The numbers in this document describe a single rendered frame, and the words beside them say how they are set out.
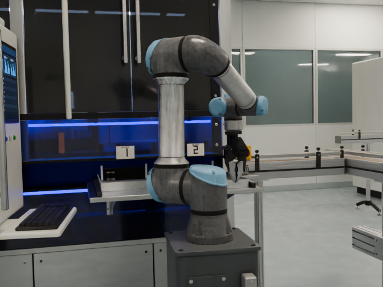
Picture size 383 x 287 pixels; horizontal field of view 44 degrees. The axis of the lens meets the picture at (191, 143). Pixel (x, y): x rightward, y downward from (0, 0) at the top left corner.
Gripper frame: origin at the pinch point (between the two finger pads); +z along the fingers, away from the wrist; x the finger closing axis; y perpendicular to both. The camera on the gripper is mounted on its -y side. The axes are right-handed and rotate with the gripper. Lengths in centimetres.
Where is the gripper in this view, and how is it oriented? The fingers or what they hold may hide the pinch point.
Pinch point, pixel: (236, 179)
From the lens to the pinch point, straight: 194.6
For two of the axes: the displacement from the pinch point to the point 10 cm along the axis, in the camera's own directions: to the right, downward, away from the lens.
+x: -9.7, 0.4, -2.4
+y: -2.4, -0.4, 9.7
